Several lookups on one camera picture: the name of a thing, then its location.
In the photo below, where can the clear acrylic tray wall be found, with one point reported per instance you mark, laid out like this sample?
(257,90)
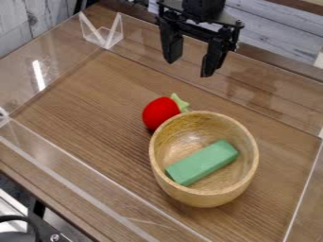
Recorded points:
(108,213)

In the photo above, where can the clear acrylic corner bracket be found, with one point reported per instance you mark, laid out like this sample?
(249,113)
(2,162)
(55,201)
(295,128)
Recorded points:
(103,37)

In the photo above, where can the red plush strawberry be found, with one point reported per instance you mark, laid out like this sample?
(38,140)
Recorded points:
(162,109)

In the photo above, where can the light wooden bowl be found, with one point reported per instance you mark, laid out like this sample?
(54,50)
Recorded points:
(186,134)

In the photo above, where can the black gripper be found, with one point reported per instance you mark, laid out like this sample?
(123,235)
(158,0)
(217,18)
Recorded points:
(203,20)

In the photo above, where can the green rectangular block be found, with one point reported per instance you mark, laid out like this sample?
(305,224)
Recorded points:
(202,163)

